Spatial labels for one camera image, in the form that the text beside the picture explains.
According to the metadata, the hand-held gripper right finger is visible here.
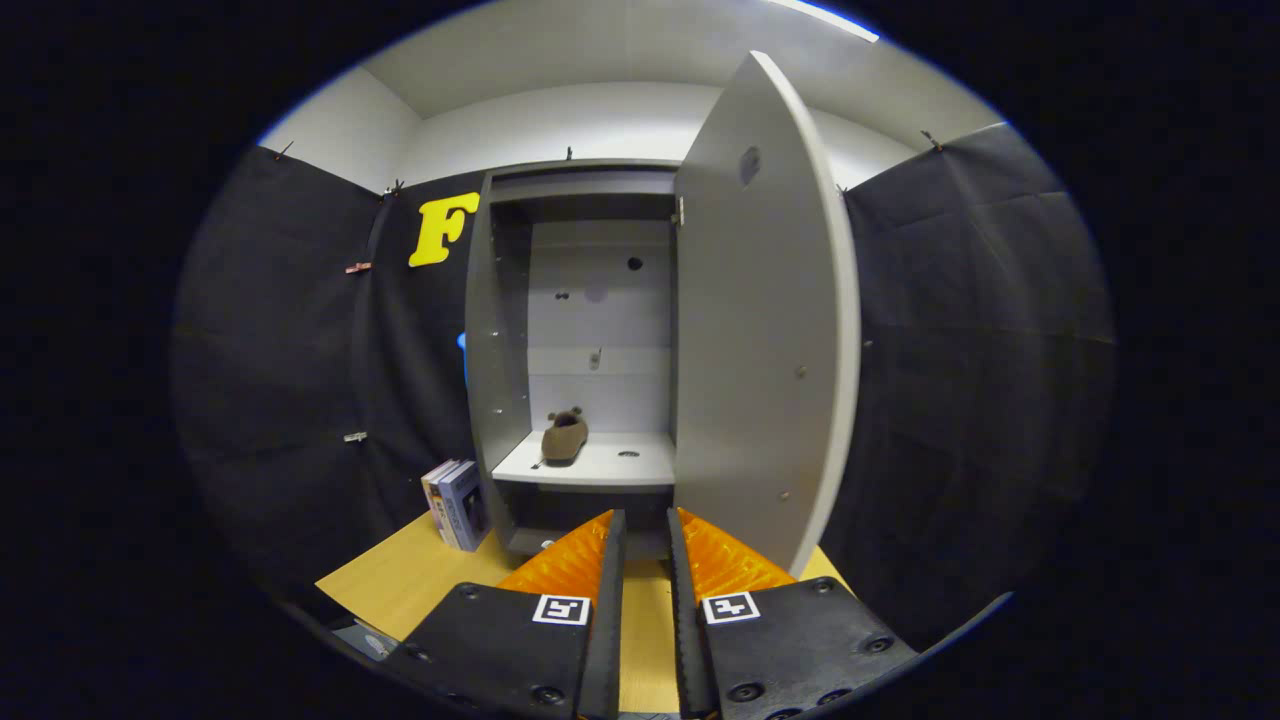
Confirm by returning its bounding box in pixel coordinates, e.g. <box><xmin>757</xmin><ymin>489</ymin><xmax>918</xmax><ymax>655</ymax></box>
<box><xmin>666</xmin><ymin>506</ymin><xmax>921</xmax><ymax>720</ymax></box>

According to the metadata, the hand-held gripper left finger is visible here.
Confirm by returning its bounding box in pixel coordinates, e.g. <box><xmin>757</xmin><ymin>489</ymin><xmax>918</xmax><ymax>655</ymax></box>
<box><xmin>380</xmin><ymin>508</ymin><xmax>629</xmax><ymax>720</ymax></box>

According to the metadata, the brown fuzzy shoe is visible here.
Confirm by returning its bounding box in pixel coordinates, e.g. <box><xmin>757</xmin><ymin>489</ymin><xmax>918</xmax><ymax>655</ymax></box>
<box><xmin>540</xmin><ymin>406</ymin><xmax>590</xmax><ymax>469</ymax></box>

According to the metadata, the grey shoe cabinet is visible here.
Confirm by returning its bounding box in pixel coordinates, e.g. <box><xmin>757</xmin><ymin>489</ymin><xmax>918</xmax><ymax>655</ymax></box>
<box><xmin>463</xmin><ymin>158</ymin><xmax>686</xmax><ymax>559</ymax></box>

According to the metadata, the white book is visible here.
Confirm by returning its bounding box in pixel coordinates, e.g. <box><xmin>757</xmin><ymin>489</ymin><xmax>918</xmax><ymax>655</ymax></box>
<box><xmin>421</xmin><ymin>460</ymin><xmax>463</xmax><ymax>546</ymax></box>

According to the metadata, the grey flat object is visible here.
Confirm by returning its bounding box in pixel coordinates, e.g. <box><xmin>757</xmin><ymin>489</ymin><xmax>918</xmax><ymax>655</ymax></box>
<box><xmin>335</xmin><ymin>620</ymin><xmax>396</xmax><ymax>661</ymax></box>

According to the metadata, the black backdrop cloth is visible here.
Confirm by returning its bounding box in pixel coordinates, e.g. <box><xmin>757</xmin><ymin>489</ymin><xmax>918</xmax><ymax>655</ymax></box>
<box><xmin>170</xmin><ymin>120</ymin><xmax>1119</xmax><ymax>651</ymax></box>

